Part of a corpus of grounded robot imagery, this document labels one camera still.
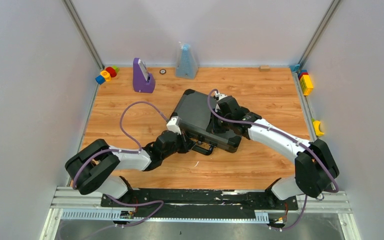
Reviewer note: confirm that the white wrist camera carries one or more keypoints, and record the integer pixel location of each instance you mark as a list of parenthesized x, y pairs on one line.
[(173, 125), (217, 97)]

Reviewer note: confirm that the purple stand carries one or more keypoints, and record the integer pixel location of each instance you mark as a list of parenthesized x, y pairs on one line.
[(143, 81)]

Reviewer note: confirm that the coloured toy cylinders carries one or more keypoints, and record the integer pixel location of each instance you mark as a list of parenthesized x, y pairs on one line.
[(107, 74)]

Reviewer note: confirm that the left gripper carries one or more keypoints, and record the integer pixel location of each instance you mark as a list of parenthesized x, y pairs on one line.
[(185, 141)]

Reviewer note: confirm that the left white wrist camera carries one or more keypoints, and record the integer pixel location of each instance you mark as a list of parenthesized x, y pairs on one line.
[(173, 125)]

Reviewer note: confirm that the yellow red toy brick block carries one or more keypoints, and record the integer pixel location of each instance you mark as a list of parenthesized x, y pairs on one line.
[(305, 82)]

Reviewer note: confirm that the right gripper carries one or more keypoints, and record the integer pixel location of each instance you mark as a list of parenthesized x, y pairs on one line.
[(213, 129)]

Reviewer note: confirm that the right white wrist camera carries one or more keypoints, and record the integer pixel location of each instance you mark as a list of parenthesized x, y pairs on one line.
[(217, 97)]

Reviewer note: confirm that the light blue bottle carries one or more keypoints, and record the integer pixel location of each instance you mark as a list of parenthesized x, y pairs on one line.
[(186, 65)]

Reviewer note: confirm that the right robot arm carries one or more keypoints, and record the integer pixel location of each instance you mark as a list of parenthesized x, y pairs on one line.
[(314, 166)]

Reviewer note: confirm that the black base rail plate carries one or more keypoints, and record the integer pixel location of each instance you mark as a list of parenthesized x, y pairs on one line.
[(256, 199)]

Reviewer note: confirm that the black poker set case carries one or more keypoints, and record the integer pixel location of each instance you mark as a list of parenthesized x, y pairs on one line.
[(198, 122)]

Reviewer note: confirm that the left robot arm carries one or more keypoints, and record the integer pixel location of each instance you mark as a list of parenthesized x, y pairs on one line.
[(91, 169)]

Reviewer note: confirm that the yellow curved toy piece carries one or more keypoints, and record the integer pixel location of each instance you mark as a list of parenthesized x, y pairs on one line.
[(317, 125)]

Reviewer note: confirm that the small wooden block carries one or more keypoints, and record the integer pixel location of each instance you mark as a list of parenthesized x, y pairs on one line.
[(264, 68)]

